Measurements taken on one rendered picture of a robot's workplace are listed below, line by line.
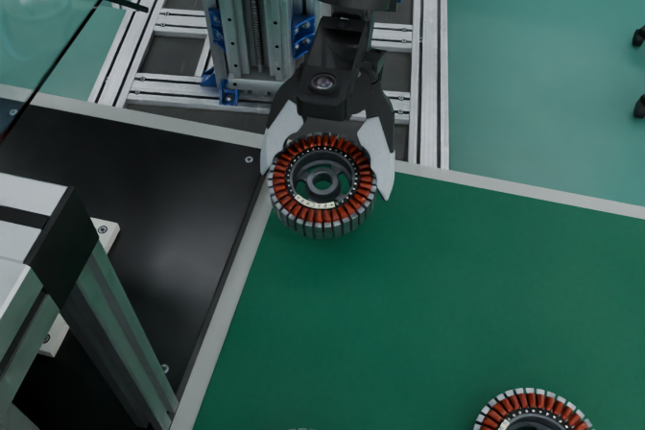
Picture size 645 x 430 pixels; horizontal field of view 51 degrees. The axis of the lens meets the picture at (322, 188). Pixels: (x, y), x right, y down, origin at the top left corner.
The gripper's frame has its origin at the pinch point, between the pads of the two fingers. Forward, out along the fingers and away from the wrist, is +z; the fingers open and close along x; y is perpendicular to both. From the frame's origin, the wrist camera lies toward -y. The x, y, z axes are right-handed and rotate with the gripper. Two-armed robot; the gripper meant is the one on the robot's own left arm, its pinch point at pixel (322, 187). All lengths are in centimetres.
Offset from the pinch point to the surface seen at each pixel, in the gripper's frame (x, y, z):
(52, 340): 20.6, -17.1, 13.4
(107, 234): 20.7, -6.6, 7.3
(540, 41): -35, 153, 5
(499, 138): -27, 116, 26
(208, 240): 10.7, -3.7, 7.0
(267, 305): 2.8, -6.8, 11.1
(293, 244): 2.3, -0.1, 7.2
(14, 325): 5.7, -42.0, -9.1
